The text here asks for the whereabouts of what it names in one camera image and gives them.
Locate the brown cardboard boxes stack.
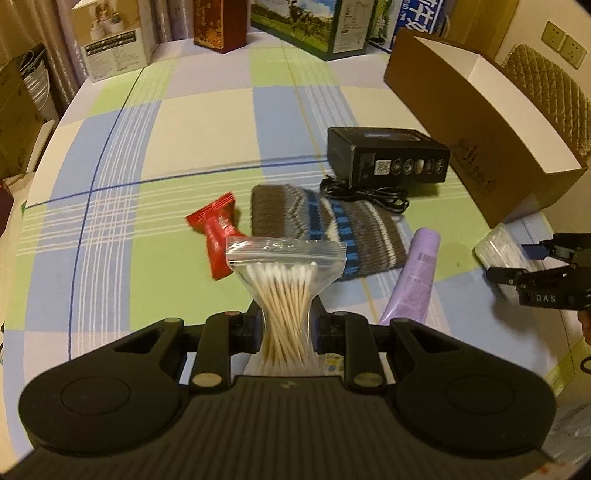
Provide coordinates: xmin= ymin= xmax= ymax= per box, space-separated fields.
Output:
xmin=1 ymin=43 xmax=59 ymax=179

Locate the brown blue knitted sock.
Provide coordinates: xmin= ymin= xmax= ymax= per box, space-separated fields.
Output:
xmin=250 ymin=184 xmax=407 ymax=280

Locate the clear plastic packet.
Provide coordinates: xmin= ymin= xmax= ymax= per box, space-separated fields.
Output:
xmin=474 ymin=222 xmax=539 ymax=303

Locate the wall socket panel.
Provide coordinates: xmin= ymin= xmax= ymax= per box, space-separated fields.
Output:
xmin=541 ymin=21 xmax=587 ymax=69

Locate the cotton swabs plastic bag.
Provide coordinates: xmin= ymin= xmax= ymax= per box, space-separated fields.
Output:
xmin=225 ymin=237 xmax=346 ymax=377

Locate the dark red box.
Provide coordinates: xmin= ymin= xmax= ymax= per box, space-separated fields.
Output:
xmin=193 ymin=0 xmax=249 ymax=54

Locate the blue white carton box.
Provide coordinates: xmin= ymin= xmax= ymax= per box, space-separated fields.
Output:
xmin=369 ymin=0 xmax=454 ymax=52

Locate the white product box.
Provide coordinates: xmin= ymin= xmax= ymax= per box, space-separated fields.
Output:
xmin=70 ymin=0 xmax=157 ymax=82

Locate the black product box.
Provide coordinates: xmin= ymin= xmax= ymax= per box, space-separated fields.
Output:
xmin=327 ymin=127 xmax=451 ymax=189

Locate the beige curtain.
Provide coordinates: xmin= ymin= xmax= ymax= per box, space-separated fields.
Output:
xmin=1 ymin=0 xmax=193 ymax=114

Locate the large brown cardboard box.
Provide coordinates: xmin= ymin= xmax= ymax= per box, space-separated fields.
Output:
xmin=384 ymin=29 xmax=587 ymax=227

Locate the checkered bed sheet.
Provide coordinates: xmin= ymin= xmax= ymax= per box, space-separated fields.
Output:
xmin=2 ymin=27 xmax=591 ymax=462

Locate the green milk carton box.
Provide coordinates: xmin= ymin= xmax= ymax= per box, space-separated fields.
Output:
xmin=250 ymin=0 xmax=376 ymax=61

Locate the red snack packet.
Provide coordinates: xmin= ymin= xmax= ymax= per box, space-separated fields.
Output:
xmin=185 ymin=192 xmax=245 ymax=280

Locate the black cable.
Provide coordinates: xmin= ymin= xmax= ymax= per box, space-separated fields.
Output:
xmin=318 ymin=174 xmax=411 ymax=214

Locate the purple tube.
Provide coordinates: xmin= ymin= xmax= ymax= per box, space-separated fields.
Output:
xmin=379 ymin=228 xmax=441 ymax=325

